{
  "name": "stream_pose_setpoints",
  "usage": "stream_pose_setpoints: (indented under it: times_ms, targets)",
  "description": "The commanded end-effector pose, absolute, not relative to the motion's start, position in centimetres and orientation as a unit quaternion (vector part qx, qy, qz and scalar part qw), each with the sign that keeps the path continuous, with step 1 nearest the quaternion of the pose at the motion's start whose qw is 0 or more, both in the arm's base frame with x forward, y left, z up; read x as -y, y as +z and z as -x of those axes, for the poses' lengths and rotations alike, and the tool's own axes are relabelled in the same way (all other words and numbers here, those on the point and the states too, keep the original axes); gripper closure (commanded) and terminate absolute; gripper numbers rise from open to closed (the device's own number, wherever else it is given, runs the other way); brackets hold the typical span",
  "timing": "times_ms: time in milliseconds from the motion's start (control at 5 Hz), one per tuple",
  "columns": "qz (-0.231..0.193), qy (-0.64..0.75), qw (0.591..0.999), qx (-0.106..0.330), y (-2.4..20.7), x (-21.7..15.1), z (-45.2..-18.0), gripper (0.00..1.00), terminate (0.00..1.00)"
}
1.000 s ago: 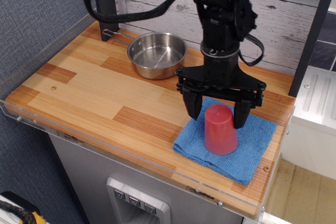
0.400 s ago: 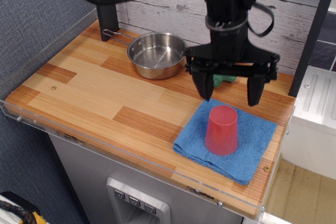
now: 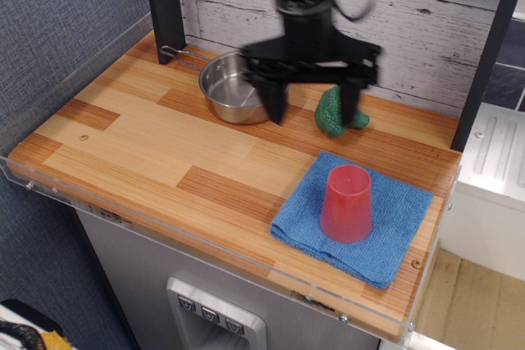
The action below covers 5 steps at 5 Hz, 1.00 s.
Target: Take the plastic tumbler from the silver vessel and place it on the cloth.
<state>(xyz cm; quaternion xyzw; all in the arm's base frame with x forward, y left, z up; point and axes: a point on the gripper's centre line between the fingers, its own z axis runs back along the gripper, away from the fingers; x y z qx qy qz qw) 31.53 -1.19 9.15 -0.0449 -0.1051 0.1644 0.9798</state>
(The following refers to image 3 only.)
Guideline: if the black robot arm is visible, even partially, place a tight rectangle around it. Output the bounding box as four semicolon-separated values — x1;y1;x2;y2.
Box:
240;0;381;125

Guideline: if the yellow black object at corner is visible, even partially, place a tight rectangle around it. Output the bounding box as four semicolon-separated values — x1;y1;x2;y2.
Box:
1;320;74;350

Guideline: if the green toy broccoli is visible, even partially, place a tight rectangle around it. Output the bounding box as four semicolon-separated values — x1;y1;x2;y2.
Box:
314;86;371;139

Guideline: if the steel pot with handle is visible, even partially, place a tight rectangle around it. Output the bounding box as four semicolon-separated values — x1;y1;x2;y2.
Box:
160;45;268;125

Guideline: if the black frame post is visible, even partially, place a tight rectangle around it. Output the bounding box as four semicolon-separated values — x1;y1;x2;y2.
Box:
450;0;518;152
148;0;186;65

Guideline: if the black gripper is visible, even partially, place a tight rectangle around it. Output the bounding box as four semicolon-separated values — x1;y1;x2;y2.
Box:
240;0;381;129

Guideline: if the black left frame post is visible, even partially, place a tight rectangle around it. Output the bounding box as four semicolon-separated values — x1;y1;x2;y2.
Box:
148;0;186;65

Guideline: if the black right frame post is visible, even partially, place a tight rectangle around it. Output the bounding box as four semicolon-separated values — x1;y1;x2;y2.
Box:
450;0;518;152

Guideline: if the silver toy fridge cabinet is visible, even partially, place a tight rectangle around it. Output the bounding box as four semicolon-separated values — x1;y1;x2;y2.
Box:
78;211;380;349

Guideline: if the silver dispenser panel with buttons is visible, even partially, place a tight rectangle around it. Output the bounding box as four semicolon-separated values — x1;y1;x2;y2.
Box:
166;277;268;349

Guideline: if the red plastic cup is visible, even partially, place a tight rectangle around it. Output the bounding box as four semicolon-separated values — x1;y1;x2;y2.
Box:
320;165;372;243

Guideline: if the white toy sink unit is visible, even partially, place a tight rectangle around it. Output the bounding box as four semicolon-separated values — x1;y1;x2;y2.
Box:
438;103;524;280

